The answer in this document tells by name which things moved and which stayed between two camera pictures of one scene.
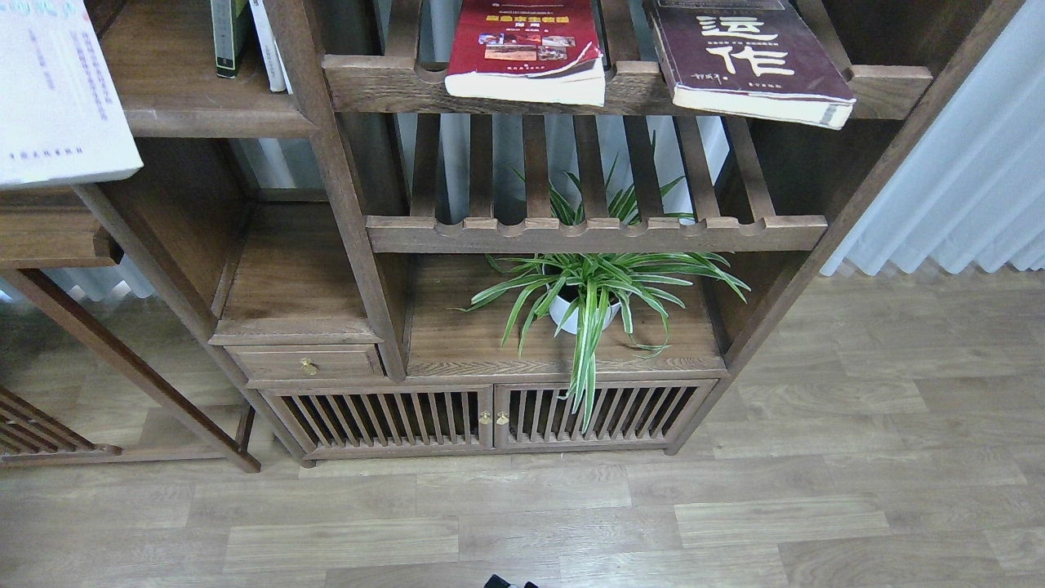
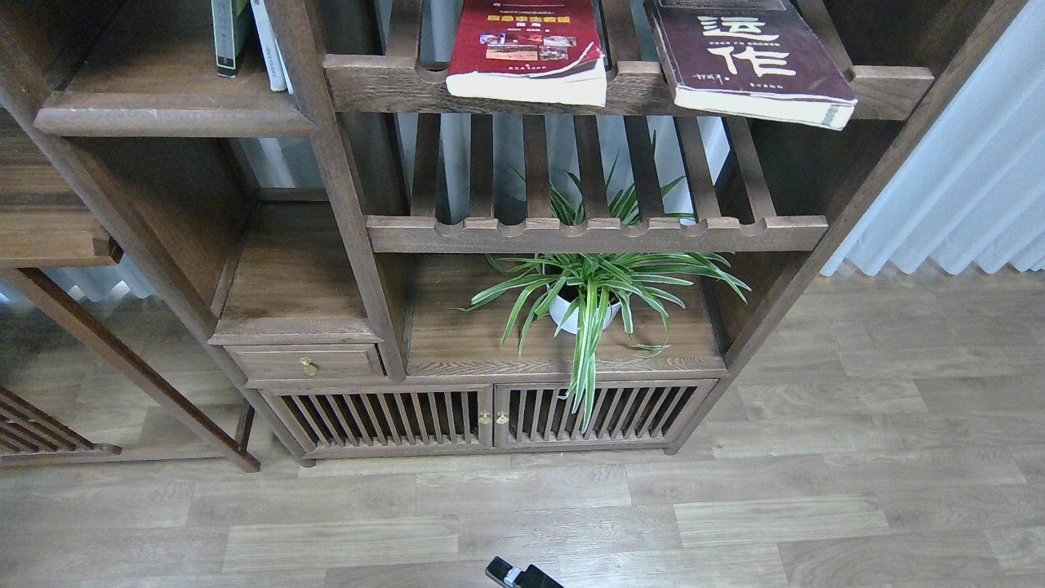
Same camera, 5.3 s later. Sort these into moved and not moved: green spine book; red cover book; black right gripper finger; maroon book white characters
Moved: black right gripper finger
Not moved: green spine book; maroon book white characters; red cover book
